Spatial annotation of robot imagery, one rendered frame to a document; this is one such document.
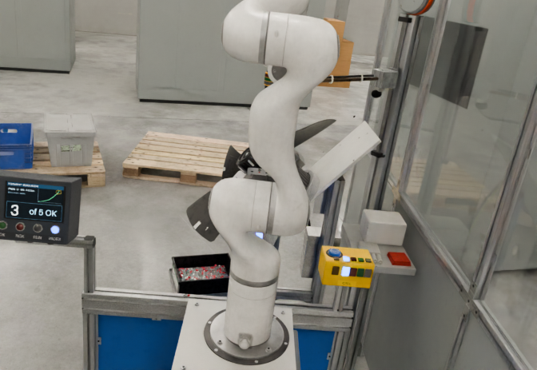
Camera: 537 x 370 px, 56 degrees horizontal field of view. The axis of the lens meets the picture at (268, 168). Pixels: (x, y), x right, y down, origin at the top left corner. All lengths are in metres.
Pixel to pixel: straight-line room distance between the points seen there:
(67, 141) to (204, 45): 3.26
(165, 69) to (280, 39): 6.36
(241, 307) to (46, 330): 1.92
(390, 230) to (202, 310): 1.06
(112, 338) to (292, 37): 1.28
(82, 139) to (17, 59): 4.55
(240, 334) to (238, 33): 0.72
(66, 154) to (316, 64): 3.80
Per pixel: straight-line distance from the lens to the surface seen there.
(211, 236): 1.94
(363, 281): 1.68
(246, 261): 1.17
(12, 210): 1.65
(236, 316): 1.27
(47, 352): 2.90
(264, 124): 1.01
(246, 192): 1.11
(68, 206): 1.59
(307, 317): 1.77
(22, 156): 4.60
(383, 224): 2.20
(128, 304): 1.77
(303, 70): 0.97
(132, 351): 1.91
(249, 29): 0.95
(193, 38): 7.25
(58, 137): 4.53
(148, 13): 7.16
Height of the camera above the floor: 1.89
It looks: 21 degrees down
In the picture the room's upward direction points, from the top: 7 degrees clockwise
